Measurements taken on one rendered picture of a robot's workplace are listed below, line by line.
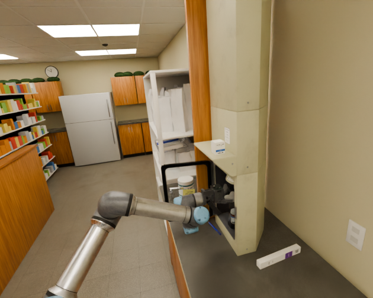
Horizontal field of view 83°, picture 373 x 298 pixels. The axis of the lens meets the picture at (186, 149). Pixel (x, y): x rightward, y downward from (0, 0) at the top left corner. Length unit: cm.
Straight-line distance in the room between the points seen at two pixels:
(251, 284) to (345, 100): 91
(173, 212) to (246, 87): 62
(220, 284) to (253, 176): 53
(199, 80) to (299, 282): 112
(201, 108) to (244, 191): 53
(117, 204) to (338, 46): 112
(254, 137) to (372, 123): 43
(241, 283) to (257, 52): 103
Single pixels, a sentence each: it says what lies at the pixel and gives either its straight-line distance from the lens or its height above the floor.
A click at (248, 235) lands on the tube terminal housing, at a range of 125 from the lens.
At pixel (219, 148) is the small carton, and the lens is 101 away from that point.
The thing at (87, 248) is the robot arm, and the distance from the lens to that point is 103.
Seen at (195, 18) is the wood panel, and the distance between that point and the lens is 131.
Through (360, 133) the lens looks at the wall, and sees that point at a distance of 109.
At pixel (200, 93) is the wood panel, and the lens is 127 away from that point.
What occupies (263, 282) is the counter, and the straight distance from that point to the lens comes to 121.
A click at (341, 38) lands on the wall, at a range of 116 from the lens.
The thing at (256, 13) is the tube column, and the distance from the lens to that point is 101.
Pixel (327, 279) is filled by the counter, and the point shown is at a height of 94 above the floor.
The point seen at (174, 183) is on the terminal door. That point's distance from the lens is 133.
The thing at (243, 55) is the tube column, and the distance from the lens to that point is 96.
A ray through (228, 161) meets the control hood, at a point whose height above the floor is 149.
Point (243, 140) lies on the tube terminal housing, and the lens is 99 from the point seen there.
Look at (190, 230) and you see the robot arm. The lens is 111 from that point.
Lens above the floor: 184
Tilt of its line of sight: 17 degrees down
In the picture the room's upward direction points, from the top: 5 degrees counter-clockwise
